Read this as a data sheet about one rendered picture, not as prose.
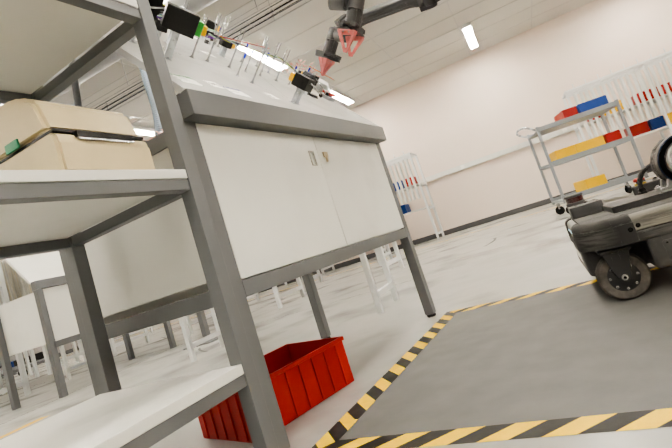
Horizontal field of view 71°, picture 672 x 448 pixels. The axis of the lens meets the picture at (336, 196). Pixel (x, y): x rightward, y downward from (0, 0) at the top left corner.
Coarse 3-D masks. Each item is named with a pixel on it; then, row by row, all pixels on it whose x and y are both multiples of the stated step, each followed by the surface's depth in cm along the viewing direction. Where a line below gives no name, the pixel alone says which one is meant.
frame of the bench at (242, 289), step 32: (192, 128) 113; (384, 160) 213; (224, 224) 111; (64, 256) 136; (224, 256) 108; (320, 256) 142; (352, 256) 159; (416, 256) 207; (256, 288) 113; (416, 288) 206; (128, 320) 124; (160, 320) 118; (320, 320) 230; (256, 352) 106; (96, 384) 132
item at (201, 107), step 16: (176, 96) 112; (192, 96) 110; (208, 96) 116; (224, 96) 121; (192, 112) 109; (208, 112) 114; (224, 112) 119; (240, 112) 125; (256, 112) 131; (272, 112) 138; (288, 112) 146; (304, 112) 155; (256, 128) 135; (272, 128) 140; (288, 128) 145; (304, 128) 151; (320, 128) 161; (336, 128) 172; (352, 128) 184; (368, 128) 198
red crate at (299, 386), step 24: (288, 360) 164; (312, 360) 136; (336, 360) 143; (288, 384) 128; (312, 384) 134; (336, 384) 140; (216, 408) 129; (240, 408) 121; (288, 408) 127; (216, 432) 130; (240, 432) 122
